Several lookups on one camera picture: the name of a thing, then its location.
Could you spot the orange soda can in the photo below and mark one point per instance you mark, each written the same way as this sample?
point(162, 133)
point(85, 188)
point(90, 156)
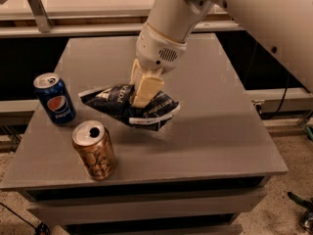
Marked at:
point(92, 142)

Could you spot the green tool on floor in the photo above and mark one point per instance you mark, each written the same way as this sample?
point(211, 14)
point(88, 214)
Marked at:
point(306, 221)

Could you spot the blue Pepsi can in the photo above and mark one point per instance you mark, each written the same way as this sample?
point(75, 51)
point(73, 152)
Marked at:
point(54, 98)

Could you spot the left metal bracket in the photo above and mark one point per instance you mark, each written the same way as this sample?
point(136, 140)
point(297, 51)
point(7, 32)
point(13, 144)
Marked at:
point(42, 21)

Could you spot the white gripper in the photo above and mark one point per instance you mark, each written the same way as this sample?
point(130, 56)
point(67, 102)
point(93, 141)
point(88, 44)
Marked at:
point(156, 50)

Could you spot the blue chip bag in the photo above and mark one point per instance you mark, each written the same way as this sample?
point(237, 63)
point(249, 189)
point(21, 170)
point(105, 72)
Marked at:
point(115, 102)

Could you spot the grey drawer cabinet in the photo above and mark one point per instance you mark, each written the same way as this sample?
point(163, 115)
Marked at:
point(211, 161)

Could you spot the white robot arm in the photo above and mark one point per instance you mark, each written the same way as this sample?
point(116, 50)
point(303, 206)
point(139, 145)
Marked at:
point(283, 27)

